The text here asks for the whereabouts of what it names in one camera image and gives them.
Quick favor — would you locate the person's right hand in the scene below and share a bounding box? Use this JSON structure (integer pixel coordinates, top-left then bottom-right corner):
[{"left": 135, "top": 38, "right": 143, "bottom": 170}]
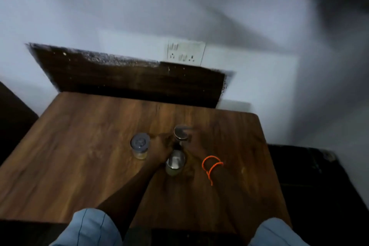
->
[{"left": 180, "top": 129, "right": 214, "bottom": 167}]

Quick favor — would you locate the person's left hand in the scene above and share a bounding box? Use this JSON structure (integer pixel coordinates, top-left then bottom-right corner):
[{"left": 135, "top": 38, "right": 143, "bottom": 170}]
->
[{"left": 148, "top": 133, "right": 175, "bottom": 169}]

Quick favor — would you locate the round dark jar lid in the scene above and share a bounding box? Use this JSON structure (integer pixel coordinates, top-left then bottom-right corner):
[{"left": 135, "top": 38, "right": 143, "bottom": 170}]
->
[{"left": 174, "top": 125, "right": 191, "bottom": 141}]

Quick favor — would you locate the person's left forearm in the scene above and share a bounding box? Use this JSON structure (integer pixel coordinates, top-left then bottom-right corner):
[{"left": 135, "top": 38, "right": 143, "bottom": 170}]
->
[{"left": 96, "top": 165, "right": 165, "bottom": 238}]

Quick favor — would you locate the person's right forearm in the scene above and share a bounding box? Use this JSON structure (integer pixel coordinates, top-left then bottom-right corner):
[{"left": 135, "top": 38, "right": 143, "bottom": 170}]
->
[{"left": 202, "top": 156, "right": 284, "bottom": 242}]

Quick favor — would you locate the glass jar with grey lid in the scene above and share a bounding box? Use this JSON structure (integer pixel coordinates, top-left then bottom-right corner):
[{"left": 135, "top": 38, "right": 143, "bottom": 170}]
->
[{"left": 130, "top": 132, "right": 150, "bottom": 160}]

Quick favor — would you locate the dark wooden back panel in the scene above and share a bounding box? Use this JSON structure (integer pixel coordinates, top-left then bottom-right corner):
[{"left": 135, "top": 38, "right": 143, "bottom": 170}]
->
[{"left": 27, "top": 42, "right": 234, "bottom": 109}]

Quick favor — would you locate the light blue left sleeve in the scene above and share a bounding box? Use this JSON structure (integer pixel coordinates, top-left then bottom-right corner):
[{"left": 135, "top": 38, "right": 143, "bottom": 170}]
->
[{"left": 48, "top": 208, "right": 123, "bottom": 246}]

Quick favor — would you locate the light blue sleeve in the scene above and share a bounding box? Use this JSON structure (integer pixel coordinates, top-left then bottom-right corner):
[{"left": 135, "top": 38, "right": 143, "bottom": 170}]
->
[
  {"left": 248, "top": 217, "right": 311, "bottom": 246},
  {"left": 48, "top": 208, "right": 123, "bottom": 246}
]

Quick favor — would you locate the light blue right sleeve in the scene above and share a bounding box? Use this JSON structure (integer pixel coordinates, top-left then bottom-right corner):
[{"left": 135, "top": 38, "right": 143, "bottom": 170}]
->
[{"left": 248, "top": 217, "right": 311, "bottom": 246}]

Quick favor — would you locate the black furniture piece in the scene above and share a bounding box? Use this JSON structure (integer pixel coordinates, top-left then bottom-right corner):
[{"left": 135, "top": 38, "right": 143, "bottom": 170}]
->
[{"left": 268, "top": 144, "right": 369, "bottom": 246}]

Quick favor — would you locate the dark furniture piece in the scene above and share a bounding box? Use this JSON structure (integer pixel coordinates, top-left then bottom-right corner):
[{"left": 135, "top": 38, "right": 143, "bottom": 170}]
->
[{"left": 0, "top": 81, "right": 39, "bottom": 166}]

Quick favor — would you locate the orange thread bracelet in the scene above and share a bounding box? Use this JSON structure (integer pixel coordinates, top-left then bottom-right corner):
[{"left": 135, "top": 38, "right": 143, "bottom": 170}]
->
[{"left": 201, "top": 155, "right": 224, "bottom": 186}]

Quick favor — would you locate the white wall socket plate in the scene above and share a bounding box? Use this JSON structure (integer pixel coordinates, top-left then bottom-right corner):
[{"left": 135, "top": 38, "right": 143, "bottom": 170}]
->
[{"left": 166, "top": 40, "right": 206, "bottom": 66}]

